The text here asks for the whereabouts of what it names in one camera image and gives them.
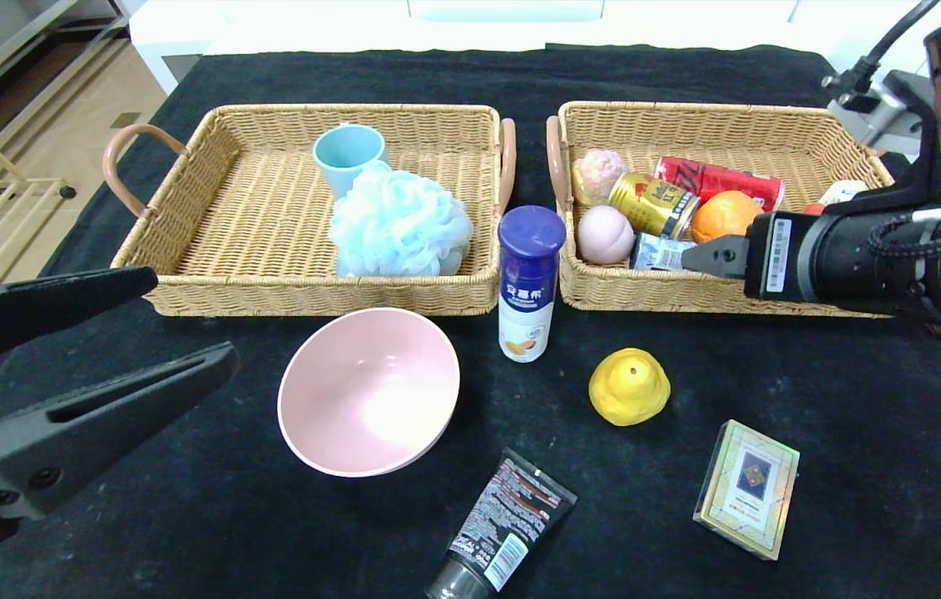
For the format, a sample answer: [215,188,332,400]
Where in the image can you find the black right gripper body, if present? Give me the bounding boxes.
[743,210,918,314]

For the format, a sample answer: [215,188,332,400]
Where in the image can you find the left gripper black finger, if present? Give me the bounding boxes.
[0,341,240,521]
[0,265,160,357]

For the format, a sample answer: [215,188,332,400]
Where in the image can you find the orange fruit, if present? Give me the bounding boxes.
[691,191,764,245]

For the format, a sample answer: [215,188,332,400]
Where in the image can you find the yellow toy pear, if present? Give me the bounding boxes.
[588,348,671,428]

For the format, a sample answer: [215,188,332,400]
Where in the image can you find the white yogurt bottle blue cap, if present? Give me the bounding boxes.
[498,205,567,364]

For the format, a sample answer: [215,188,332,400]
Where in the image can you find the playing card box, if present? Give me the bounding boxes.
[692,419,800,562]

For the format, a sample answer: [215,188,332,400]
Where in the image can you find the small blue packet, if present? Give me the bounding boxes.
[630,233,697,272]

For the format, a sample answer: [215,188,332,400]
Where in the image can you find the red cola can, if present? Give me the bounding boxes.
[655,156,785,213]

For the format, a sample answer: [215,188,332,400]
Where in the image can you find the gold drink can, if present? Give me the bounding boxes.
[608,172,701,241]

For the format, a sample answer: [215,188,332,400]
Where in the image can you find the white snack packet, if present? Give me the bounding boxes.
[820,180,870,205]

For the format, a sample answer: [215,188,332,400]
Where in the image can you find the pale pink toy peach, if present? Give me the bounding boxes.
[577,205,635,265]

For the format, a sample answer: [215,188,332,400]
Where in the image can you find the wooden slatted rack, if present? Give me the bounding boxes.
[0,96,78,294]

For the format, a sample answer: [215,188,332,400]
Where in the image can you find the pink fluffy pastry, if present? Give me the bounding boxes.
[572,149,629,207]

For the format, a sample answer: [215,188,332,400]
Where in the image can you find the pink plastic bowl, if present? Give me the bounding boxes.
[278,308,461,478]

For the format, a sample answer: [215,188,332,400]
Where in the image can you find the light blue bath loofah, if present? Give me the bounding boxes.
[329,161,475,278]

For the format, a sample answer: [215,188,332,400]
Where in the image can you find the teal plastic cup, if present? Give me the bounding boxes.
[312,123,389,200]

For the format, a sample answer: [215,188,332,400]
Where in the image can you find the black cosmetic tube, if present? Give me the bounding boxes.
[426,448,577,599]

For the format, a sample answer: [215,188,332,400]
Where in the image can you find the woven wicker basket brown handles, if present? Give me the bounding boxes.
[545,101,899,319]
[102,104,517,318]

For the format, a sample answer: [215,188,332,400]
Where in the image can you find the black coiled cable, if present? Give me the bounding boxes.
[868,206,941,260]

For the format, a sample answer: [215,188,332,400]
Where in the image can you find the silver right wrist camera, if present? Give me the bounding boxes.
[824,71,937,156]

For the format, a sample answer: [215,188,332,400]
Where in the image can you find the black right camera cable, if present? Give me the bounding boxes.
[822,0,941,92]

